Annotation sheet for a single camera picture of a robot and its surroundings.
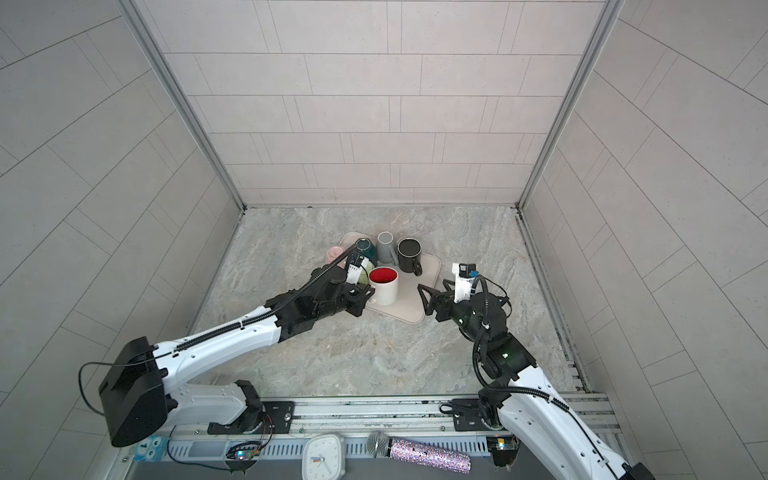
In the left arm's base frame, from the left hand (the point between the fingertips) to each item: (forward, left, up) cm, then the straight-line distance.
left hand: (381, 288), depth 77 cm
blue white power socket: (-33, +50, -12) cm, 61 cm away
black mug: (+15, -8, -7) cm, 18 cm away
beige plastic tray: (+1, -8, -14) cm, 16 cm away
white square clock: (-35, +12, -11) cm, 38 cm away
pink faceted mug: (+15, +15, -5) cm, 22 cm away
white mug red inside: (+2, -1, 0) cm, 2 cm away
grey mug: (+17, 0, -10) cm, 20 cm away
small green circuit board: (-34, +28, -11) cm, 45 cm away
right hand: (-1, -12, +3) cm, 13 cm away
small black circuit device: (-33, -29, -15) cm, 46 cm away
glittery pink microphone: (-33, -1, -10) cm, 34 cm away
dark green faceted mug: (+17, +5, -6) cm, 19 cm away
